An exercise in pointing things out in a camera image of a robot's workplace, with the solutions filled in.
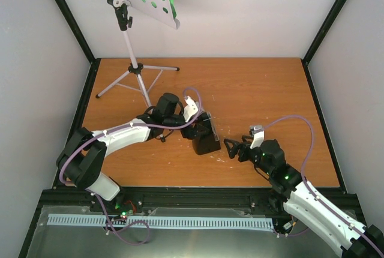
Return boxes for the clear plastic metronome cover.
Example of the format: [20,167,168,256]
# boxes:
[196,112,219,142]

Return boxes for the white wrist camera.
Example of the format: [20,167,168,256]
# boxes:
[250,125,265,149]
[183,96,199,122]

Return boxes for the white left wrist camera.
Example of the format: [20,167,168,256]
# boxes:
[183,96,199,122]

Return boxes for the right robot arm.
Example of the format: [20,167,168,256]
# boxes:
[224,136,383,257]

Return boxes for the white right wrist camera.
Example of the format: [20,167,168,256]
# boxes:
[250,125,265,149]

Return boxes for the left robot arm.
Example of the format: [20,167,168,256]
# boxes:
[56,93,203,212]

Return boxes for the black aluminium frame rail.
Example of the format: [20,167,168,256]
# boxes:
[38,187,287,218]

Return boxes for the light blue cable duct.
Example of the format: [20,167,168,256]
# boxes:
[46,214,274,232]

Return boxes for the black metronome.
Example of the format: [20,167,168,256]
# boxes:
[191,119,221,155]

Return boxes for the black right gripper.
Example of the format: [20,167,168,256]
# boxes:
[224,136,272,175]

